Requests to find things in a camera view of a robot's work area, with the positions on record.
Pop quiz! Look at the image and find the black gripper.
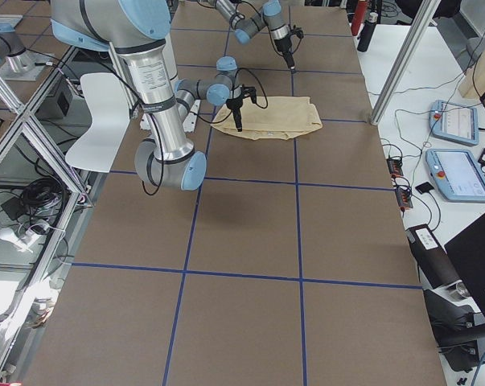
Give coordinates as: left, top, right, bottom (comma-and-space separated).
225, 96, 244, 132
274, 36, 296, 72

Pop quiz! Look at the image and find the beige long sleeve shirt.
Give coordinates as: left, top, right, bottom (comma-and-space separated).
212, 96, 323, 140

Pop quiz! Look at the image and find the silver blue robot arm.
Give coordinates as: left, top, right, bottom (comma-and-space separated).
51, 1, 242, 191
0, 1, 303, 73

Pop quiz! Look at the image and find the red water bottle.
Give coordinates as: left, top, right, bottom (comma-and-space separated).
351, 0, 368, 36

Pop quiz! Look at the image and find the black water bottle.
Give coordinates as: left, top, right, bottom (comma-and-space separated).
357, 12, 379, 52

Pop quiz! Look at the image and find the white plastic chair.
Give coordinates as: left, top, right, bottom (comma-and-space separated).
65, 72, 130, 173

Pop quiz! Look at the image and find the upper orange circuit board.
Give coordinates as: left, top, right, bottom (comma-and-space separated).
386, 157, 404, 178

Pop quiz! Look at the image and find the orange circuit board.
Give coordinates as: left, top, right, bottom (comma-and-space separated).
394, 185, 413, 211
386, 157, 404, 178

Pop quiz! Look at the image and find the upper blue teach pendant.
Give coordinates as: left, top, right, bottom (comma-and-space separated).
429, 100, 479, 146

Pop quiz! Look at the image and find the blue teach pendant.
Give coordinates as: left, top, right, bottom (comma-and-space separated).
429, 100, 479, 146
425, 149, 485, 203

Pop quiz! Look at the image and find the lower orange circuit board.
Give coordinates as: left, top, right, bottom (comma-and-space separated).
394, 185, 413, 211

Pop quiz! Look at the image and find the lower blue teach pendant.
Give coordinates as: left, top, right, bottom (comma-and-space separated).
425, 149, 485, 203

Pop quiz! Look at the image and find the brown cylinder device with label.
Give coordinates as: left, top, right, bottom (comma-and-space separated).
405, 224, 460, 288

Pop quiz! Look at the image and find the black computer monitor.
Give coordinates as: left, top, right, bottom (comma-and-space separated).
445, 213, 485, 316

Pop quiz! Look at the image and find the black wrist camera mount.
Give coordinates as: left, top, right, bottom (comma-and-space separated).
240, 84, 257, 104
290, 25, 304, 40

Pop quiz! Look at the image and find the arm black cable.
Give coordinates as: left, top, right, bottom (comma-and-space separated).
193, 67, 269, 125

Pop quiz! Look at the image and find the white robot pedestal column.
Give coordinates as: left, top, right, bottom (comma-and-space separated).
161, 0, 202, 133

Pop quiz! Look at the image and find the aluminium frame post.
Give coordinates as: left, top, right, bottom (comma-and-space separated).
369, 0, 440, 125

